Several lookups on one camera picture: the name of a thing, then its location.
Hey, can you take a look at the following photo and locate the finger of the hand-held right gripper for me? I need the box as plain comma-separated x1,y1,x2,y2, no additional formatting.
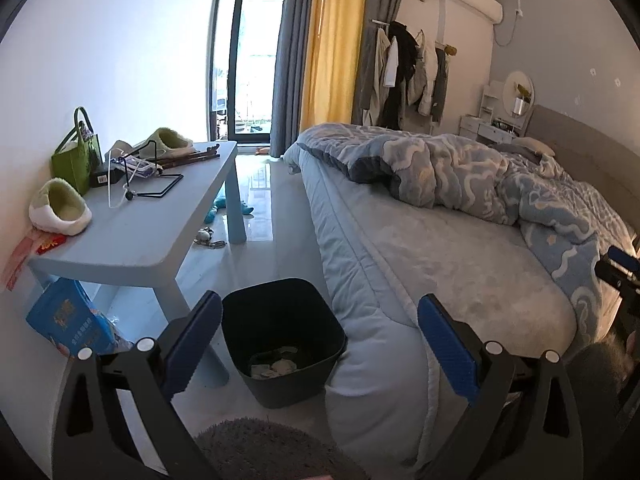
594,246,640,291

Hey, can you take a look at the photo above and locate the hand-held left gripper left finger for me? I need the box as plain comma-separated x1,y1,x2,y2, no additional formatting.
52,290,223,480

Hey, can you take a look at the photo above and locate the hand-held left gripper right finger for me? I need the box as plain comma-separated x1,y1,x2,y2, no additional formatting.
417,294,586,480

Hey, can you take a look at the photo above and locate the white tissue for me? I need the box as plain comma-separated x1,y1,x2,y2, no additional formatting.
250,345,300,380

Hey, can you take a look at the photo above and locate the black trash bin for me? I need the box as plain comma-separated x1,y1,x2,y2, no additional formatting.
221,278,348,409

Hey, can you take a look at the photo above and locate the bed with grey sheet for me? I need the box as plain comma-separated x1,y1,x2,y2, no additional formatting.
282,122,640,466

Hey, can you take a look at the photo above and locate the grey headboard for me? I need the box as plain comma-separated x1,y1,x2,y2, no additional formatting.
525,105,640,233

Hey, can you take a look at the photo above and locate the light blue low table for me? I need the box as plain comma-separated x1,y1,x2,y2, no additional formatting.
27,141,248,391

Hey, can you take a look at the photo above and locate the blue printed packet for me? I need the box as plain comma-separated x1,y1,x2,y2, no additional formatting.
26,278,118,359

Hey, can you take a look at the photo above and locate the blue plush toy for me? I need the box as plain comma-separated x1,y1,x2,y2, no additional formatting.
202,197,254,223

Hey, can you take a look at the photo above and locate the beige pillow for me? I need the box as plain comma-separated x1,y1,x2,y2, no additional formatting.
517,136,557,157

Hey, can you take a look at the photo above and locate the blue patterned fleece blanket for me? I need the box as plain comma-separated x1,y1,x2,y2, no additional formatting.
285,122,638,356

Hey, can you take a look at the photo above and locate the white blue small box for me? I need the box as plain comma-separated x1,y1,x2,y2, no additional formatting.
117,156,161,179

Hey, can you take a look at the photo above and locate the red pink packet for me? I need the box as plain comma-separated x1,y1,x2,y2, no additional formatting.
2,232,68,291

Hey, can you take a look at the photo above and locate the bundle of dark sticks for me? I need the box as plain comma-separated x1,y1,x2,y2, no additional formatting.
157,144,222,166

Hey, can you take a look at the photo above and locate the green beige fluffy slipper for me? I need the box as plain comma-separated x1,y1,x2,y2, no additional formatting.
142,127,194,157
29,178,93,237

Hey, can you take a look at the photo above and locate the black power adapter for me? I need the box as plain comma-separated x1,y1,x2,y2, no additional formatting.
90,162,123,187

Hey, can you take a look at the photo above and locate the white dressing table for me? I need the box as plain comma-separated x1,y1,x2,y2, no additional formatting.
459,114,521,143

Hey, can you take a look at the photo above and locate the round mirror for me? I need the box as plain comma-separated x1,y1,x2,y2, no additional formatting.
502,71,535,118

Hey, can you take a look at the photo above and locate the white small shelf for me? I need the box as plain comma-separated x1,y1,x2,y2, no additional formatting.
481,82,506,121

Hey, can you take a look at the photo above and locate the green handbag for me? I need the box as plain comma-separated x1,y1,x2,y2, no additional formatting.
51,106,102,196

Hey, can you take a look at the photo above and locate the grey jacket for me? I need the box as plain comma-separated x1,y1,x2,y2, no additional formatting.
431,45,452,124

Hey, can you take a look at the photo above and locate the white jacket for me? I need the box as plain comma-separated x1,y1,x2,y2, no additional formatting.
410,30,441,117

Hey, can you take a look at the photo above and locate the beige coat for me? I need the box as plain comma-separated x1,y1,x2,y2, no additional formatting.
369,27,392,112

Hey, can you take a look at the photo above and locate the black framed balcony door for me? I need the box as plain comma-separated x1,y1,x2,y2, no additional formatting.
210,0,291,143

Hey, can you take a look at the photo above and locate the white shirt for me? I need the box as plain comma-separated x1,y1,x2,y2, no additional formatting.
382,35,401,89

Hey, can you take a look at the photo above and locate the black coat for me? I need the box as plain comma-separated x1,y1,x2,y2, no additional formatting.
387,21,422,129

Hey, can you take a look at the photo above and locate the yellow curtain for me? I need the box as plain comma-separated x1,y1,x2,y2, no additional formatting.
299,0,370,133

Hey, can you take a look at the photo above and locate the clothes rack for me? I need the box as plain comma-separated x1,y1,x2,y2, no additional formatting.
369,19,458,131

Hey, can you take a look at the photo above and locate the keychain with plush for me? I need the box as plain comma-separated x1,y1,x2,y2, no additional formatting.
194,227,227,249

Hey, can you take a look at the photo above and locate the black wire stand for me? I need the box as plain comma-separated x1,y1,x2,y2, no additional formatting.
124,174,184,201

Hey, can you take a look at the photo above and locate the white cable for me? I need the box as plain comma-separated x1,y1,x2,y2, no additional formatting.
106,160,131,209

